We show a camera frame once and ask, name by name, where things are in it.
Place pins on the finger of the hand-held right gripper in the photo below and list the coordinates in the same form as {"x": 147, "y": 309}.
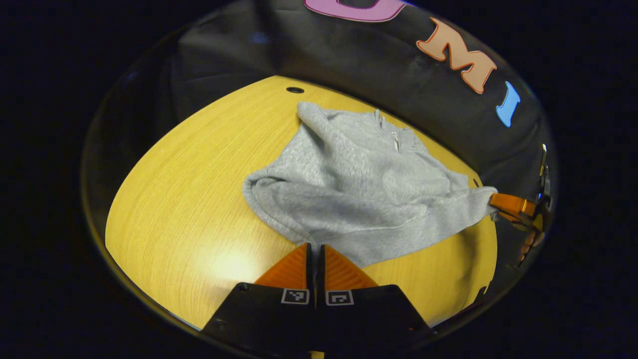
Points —
{"x": 511, "y": 204}

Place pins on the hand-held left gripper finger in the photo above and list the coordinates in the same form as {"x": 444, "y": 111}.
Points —
{"x": 322, "y": 271}
{"x": 311, "y": 271}

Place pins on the grey sweatshirt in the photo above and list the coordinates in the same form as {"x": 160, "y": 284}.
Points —
{"x": 359, "y": 189}

